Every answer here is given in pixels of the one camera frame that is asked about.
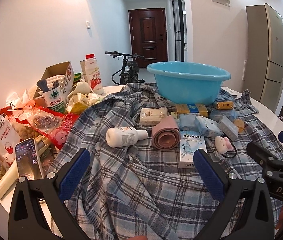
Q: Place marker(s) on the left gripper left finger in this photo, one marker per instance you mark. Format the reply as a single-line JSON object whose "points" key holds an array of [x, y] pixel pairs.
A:
{"points": [[26, 218]]}

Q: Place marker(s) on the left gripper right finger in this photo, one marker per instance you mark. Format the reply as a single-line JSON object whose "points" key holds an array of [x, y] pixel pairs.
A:
{"points": [[256, 219]]}

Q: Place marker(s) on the amber soap bar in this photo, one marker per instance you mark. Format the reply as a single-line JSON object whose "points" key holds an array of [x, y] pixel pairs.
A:
{"points": [[239, 124]]}

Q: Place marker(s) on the grey clear small box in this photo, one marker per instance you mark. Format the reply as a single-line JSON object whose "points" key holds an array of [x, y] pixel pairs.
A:
{"points": [[228, 128]]}

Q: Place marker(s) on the smartphone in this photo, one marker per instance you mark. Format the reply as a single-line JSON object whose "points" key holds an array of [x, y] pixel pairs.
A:
{"points": [[27, 159]]}

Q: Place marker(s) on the gold wrapped packet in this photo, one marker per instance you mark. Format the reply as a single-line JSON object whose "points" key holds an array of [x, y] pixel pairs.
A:
{"points": [[223, 105]]}

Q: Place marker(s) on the light blue tissue pack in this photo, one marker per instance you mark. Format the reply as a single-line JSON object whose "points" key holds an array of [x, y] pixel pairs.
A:
{"points": [[217, 115]]}

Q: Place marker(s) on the white paper with QR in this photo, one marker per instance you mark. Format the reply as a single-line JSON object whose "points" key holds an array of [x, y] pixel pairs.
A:
{"points": [[233, 93]]}

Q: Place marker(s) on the Raison blue white box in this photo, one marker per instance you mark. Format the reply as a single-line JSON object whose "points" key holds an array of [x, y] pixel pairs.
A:
{"points": [[190, 142]]}

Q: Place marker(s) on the light blue wipes pack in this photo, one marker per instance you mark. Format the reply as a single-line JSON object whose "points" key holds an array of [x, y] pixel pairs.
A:
{"points": [[197, 123]]}

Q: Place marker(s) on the blue gold cigarette box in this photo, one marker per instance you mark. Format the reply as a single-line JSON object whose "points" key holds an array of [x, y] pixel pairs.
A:
{"points": [[192, 108]]}

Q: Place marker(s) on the white snack pouch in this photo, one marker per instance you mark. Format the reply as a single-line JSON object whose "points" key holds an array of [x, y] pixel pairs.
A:
{"points": [[9, 138]]}

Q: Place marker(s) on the beige refrigerator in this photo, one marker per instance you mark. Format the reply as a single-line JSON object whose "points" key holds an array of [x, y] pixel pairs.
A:
{"points": [[263, 75]]}

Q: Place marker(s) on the red snack bag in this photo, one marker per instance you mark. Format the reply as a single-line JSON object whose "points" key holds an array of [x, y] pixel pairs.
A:
{"points": [[53, 125]]}

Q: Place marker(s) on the pink rolled mat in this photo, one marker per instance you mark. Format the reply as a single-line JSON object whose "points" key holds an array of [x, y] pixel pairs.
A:
{"points": [[166, 134]]}

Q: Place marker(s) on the blue plastic basin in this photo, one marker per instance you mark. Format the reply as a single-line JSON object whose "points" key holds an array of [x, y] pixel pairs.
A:
{"points": [[188, 82]]}

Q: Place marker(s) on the blue plaid cloth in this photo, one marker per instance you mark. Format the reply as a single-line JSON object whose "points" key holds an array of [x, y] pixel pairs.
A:
{"points": [[136, 190]]}

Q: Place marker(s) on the white lotion bottle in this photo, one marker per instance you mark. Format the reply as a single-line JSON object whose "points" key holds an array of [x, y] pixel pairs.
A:
{"points": [[124, 136]]}

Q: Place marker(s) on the green white paper cup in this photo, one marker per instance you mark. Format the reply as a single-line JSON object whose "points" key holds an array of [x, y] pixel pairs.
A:
{"points": [[53, 97]]}

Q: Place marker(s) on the cream patterned box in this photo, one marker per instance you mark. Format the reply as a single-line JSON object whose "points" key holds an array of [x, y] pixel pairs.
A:
{"points": [[152, 116]]}

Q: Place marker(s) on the open cardboard box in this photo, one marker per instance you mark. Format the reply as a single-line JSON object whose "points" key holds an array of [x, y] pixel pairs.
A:
{"points": [[64, 73]]}

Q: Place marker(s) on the strawberry milk bottle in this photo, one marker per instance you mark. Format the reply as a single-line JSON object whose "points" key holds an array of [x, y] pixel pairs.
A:
{"points": [[92, 75]]}

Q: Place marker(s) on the black folding e-bike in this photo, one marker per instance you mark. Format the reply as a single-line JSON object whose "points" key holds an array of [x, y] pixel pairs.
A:
{"points": [[130, 69]]}

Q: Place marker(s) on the dark wooden door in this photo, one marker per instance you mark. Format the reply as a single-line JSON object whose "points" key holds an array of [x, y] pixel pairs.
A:
{"points": [[148, 35]]}

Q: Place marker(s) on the wall light switch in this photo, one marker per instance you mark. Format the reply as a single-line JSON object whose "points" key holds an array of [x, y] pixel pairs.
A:
{"points": [[88, 25]]}

